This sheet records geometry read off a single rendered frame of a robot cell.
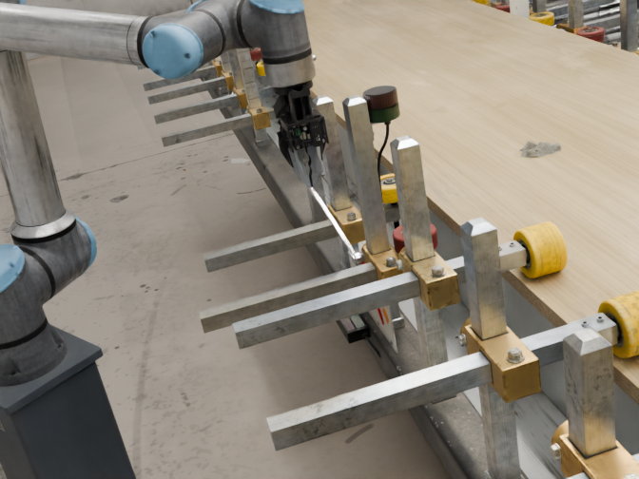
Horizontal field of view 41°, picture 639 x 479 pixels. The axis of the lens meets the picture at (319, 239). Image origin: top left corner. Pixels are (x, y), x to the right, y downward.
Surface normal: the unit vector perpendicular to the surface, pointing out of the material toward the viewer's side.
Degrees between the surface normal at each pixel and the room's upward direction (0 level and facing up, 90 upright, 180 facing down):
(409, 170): 90
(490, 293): 90
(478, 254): 90
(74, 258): 95
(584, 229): 0
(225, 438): 0
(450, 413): 0
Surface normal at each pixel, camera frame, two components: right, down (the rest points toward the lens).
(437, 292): 0.25, 0.38
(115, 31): -0.36, -0.11
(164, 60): -0.33, 0.48
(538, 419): -0.18, -0.89
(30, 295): 0.90, 0.04
